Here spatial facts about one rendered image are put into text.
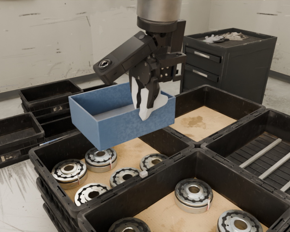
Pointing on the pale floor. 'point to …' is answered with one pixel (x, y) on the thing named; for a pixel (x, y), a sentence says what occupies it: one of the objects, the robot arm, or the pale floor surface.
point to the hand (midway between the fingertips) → (139, 114)
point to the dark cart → (229, 63)
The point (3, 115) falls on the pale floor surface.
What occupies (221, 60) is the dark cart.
